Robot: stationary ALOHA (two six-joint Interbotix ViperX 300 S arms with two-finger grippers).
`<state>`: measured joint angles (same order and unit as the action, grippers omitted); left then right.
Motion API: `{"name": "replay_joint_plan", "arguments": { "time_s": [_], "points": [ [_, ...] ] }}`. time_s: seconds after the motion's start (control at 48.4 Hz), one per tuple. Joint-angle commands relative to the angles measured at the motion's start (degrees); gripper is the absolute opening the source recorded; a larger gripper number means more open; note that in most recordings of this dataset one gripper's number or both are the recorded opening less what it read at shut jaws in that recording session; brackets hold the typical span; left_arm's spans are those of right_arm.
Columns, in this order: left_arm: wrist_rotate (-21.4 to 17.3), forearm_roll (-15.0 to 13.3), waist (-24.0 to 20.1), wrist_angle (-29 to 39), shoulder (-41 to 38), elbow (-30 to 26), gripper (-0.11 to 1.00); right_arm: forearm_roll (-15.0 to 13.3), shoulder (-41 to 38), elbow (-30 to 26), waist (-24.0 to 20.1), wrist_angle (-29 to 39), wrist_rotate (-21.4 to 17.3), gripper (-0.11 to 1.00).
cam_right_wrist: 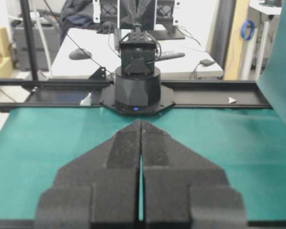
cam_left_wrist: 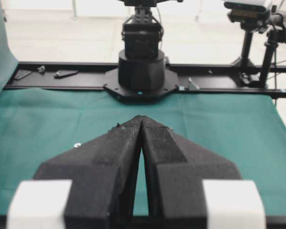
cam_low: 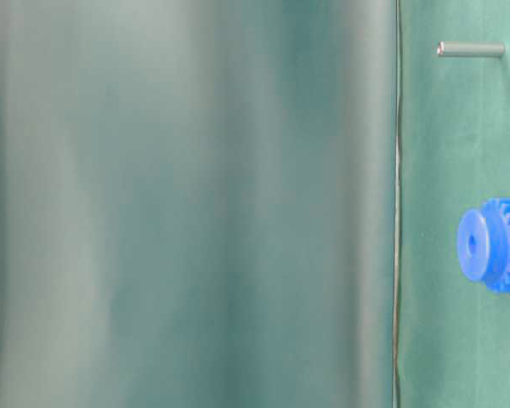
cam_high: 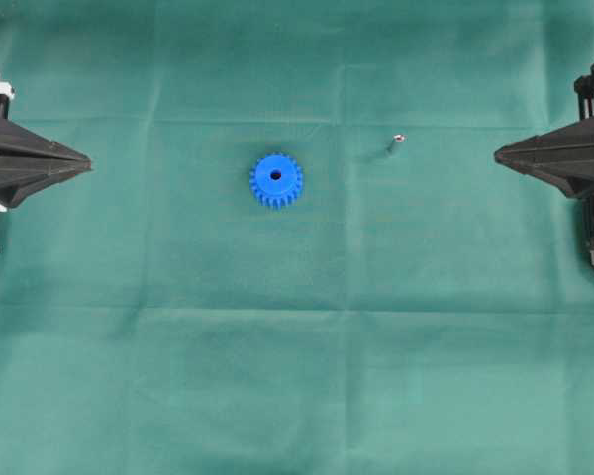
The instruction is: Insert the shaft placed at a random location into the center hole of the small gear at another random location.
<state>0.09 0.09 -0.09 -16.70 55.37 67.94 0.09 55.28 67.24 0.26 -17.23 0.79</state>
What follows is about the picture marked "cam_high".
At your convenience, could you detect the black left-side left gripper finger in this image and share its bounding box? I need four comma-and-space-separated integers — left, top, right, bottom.
0, 117, 90, 163
0, 158, 91, 208

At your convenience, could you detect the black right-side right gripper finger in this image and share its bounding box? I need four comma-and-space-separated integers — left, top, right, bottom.
494, 117, 594, 171
512, 160, 594, 199

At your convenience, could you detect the green table cloth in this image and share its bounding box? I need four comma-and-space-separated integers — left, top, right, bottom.
0, 1, 594, 474

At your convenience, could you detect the blue plastic gear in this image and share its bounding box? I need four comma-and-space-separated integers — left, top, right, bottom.
249, 152, 304, 210

